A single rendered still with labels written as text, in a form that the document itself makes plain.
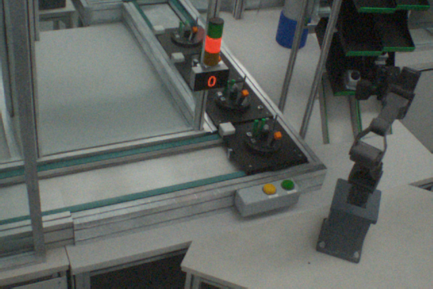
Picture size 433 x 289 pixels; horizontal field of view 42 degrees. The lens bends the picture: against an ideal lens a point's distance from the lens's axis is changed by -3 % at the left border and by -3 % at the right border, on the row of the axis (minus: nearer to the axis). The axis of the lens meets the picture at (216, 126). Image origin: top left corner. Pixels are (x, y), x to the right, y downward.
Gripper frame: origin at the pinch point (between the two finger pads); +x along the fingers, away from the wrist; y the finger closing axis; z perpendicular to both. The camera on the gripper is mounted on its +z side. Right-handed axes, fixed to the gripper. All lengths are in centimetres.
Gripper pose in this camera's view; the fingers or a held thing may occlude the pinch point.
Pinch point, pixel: (375, 83)
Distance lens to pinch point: 191.2
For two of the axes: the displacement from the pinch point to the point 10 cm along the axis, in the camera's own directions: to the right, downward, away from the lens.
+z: 0.6, -9.1, -4.1
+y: -9.6, 0.6, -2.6
